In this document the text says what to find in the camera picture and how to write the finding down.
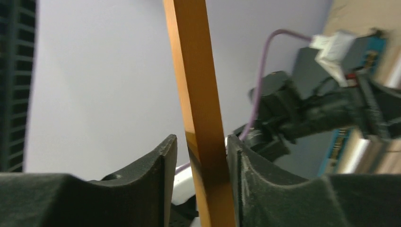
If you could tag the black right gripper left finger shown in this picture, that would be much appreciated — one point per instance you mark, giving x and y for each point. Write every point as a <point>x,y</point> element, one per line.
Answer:
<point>138,195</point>

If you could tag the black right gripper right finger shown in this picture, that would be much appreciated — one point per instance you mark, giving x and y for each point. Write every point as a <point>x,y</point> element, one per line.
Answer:
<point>267,196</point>

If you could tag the orange wooden picture frame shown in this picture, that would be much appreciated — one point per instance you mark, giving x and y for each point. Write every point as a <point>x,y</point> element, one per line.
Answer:
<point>188,29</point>

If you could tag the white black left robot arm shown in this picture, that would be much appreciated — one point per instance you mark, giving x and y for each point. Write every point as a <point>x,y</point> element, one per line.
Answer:
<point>285,115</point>

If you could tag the dark box with blue edge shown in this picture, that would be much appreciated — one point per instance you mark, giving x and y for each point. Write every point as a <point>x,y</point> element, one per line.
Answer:
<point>307,155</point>

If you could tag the black slotted panel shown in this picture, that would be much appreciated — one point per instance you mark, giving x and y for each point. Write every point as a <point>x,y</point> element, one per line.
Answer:
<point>17,54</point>

